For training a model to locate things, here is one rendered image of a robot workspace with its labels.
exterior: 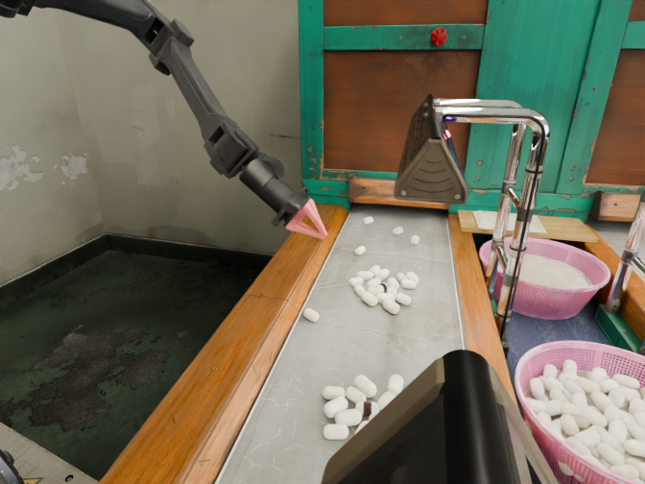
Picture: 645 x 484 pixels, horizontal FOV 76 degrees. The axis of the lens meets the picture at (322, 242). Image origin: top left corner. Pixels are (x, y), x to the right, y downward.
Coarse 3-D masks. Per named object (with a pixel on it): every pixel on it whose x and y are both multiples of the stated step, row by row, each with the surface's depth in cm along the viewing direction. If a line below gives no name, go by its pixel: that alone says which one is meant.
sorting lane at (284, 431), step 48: (336, 240) 111; (384, 240) 111; (432, 240) 111; (336, 288) 88; (432, 288) 88; (288, 336) 72; (336, 336) 72; (384, 336) 72; (432, 336) 72; (288, 384) 62; (336, 384) 62; (384, 384) 62; (240, 432) 54; (288, 432) 54; (240, 480) 48; (288, 480) 48
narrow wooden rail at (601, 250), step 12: (588, 228) 113; (564, 240) 117; (600, 240) 105; (588, 252) 101; (600, 252) 98; (612, 252) 98; (612, 264) 92; (612, 276) 88; (636, 276) 88; (600, 288) 93; (636, 288) 83; (600, 300) 93; (624, 300) 83; (636, 300) 79; (624, 312) 82; (636, 312) 78; (636, 324) 78
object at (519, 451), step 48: (432, 384) 11; (480, 384) 10; (384, 432) 12; (432, 432) 10; (480, 432) 9; (528, 432) 12; (336, 480) 13; (384, 480) 10; (432, 480) 9; (480, 480) 8; (528, 480) 9
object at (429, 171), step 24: (432, 96) 92; (432, 120) 55; (408, 144) 62; (432, 144) 43; (408, 168) 45; (432, 168) 44; (456, 168) 44; (408, 192) 46; (432, 192) 45; (456, 192) 45
